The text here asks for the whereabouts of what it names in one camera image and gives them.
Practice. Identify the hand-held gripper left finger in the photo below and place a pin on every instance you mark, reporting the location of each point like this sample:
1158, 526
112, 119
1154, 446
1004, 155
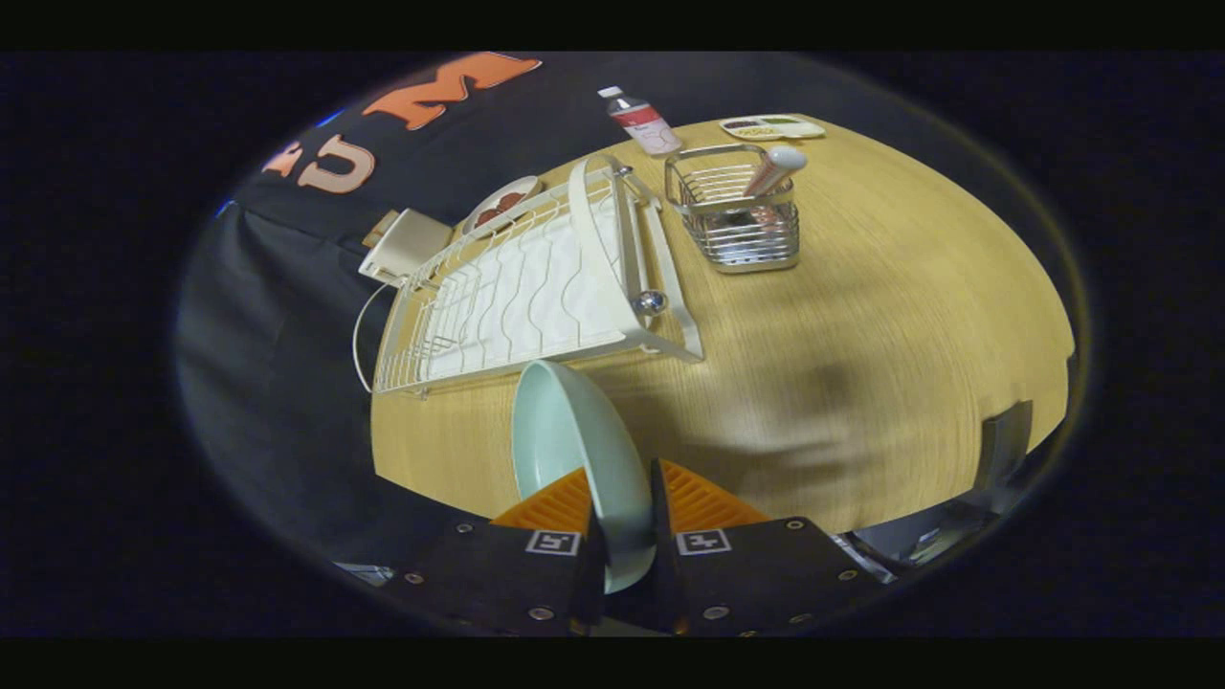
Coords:
498, 584

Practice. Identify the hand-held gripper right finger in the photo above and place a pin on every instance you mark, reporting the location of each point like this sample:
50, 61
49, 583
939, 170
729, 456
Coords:
667, 584

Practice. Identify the light green plate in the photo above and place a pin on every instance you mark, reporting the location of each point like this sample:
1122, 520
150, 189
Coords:
565, 431

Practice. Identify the beige round plate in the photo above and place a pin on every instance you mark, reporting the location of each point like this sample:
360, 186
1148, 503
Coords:
522, 187

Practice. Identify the white toaster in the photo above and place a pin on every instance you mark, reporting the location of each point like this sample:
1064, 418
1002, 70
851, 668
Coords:
410, 244

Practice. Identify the brown meat piece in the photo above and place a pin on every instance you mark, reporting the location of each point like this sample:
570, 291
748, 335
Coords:
488, 216
510, 201

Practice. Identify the brown bread slices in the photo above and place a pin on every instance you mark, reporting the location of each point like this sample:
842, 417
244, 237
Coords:
380, 228

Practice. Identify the red label water bottle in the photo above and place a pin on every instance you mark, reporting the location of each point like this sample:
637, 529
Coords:
643, 122

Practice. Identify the white divided snack tray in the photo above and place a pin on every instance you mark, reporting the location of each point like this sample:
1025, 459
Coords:
770, 127

